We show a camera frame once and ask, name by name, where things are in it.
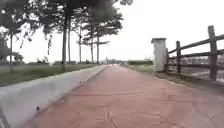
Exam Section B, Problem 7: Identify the red paved path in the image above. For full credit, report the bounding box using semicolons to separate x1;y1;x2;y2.
20;64;224;128

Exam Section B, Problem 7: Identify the grey concrete strip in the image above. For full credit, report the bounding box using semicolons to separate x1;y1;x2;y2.
0;64;108;128

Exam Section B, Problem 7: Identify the dark wooden fence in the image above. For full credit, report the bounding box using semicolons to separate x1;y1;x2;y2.
163;25;224;82

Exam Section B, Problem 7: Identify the pale concrete pillar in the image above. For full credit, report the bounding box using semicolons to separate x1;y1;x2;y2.
150;37;168;73

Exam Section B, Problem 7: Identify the low hedge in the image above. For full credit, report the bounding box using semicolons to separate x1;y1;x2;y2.
127;59;154;66

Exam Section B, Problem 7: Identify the grass verge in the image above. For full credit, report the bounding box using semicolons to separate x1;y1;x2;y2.
123;63;224;91

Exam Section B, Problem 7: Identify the row of trees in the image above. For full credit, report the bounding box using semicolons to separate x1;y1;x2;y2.
0;0;134;70

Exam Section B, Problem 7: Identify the grass strip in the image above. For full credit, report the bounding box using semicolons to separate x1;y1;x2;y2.
0;63;101;88

